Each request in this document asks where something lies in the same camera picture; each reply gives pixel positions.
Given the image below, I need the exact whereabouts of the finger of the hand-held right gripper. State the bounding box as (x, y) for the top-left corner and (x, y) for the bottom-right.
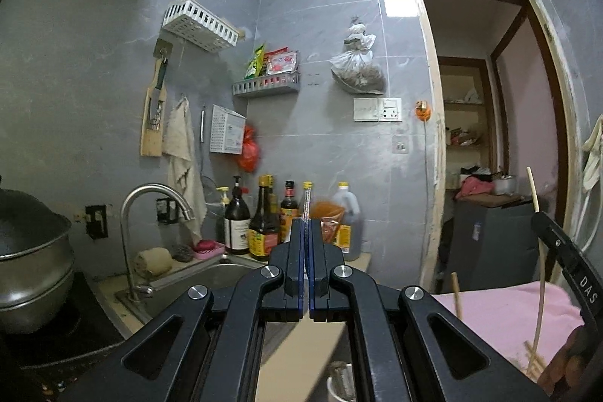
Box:
(531, 210), (573, 264)

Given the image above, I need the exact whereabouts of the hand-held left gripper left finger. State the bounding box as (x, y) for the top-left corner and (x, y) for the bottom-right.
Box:
(57, 218), (309, 402)

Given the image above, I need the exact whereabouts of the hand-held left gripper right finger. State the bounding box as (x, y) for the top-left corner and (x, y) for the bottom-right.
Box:
(308, 218), (549, 402)

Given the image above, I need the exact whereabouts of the white plastic utensil basket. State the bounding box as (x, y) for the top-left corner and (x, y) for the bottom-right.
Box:
(327, 362), (355, 402)

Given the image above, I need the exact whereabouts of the person's right hand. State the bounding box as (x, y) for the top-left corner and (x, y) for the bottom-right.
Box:
(537, 322), (595, 398)

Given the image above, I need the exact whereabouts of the dark bottle with red label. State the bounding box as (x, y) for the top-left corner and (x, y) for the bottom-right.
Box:
(279, 180), (300, 245)

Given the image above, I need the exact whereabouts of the orange seasoning bag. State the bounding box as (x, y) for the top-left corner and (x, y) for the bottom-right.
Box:
(311, 200), (347, 245)

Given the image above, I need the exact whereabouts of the oil jug with yellow cap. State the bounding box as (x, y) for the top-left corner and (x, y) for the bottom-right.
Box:
(323, 182), (363, 261)

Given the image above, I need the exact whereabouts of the grey cabinet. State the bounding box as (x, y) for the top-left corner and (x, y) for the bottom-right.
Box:
(443, 192), (549, 294)

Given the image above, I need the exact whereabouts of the dark pump bottle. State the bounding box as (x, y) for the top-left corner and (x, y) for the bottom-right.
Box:
(224, 175), (252, 254)

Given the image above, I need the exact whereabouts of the small steel pot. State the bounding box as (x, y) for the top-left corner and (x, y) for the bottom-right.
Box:
(492, 173), (517, 196)

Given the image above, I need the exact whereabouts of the pink soap dish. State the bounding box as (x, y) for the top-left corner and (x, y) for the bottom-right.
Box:
(193, 239), (227, 260)

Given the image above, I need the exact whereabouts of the pink cloth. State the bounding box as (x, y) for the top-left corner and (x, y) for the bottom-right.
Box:
(455, 176), (493, 200)

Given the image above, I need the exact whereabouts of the steel sink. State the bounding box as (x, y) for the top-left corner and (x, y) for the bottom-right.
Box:
(115, 254), (269, 339)

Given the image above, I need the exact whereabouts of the pink flower print blanket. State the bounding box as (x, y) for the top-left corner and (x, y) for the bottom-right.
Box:
(431, 280), (587, 384)

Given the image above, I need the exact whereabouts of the cream rubber glove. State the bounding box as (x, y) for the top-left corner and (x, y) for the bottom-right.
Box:
(583, 115), (603, 193)

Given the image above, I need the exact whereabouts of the red plastic bag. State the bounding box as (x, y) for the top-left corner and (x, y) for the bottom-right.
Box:
(237, 124), (261, 174)

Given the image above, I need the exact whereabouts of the beige sponge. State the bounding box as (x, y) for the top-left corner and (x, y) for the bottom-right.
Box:
(134, 248), (173, 278)

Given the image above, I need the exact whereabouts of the wooden storage shelf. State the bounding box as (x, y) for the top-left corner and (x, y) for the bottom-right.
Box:
(438, 56), (500, 191)

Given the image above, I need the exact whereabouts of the steel faucet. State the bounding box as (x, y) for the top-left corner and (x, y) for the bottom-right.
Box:
(120, 183), (195, 304)

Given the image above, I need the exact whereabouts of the beige dishcloth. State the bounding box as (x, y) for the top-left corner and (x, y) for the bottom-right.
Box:
(162, 96), (208, 245)

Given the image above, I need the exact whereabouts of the wooden cutting board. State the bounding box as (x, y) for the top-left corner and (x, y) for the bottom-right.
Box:
(140, 53), (169, 158)

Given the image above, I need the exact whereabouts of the hanging clear plastic bag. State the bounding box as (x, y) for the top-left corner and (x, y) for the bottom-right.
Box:
(330, 18), (386, 94)

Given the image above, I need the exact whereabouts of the red snack packet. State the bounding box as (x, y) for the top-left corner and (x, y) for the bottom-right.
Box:
(264, 49), (300, 76)

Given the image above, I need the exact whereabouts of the green yellow snack packet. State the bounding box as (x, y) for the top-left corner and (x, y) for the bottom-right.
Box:
(242, 44), (267, 80)

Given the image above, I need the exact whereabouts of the hanging kitchen knife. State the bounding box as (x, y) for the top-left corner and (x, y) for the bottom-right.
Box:
(150, 53), (170, 133)

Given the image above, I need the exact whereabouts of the black induction cooker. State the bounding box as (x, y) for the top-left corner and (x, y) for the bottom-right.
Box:
(0, 272), (125, 370)

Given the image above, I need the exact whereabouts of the steel steamer pot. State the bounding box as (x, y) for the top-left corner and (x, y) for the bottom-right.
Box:
(0, 176), (76, 334)

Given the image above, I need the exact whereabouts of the white hose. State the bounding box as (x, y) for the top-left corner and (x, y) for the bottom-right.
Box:
(579, 192), (598, 252)

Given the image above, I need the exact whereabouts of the white power cable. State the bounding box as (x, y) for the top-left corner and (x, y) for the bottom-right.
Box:
(423, 118), (435, 280)

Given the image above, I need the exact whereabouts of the black wall socket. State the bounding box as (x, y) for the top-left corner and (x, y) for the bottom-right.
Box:
(85, 204), (108, 239)
(156, 197), (179, 224)

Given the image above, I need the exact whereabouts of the worn white door frame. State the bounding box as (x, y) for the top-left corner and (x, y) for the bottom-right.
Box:
(407, 0), (592, 294)

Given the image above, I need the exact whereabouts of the white wall box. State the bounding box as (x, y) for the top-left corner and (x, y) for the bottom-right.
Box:
(210, 104), (247, 155)

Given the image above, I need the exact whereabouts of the white wall socket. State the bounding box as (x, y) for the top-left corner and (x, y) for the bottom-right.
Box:
(378, 97), (403, 121)

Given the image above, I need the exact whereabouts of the grey wall shelf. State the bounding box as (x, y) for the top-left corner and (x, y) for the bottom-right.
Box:
(232, 71), (301, 98)

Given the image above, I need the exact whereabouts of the white wall basket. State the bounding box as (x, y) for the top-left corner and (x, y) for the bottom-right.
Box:
(162, 0), (239, 53)

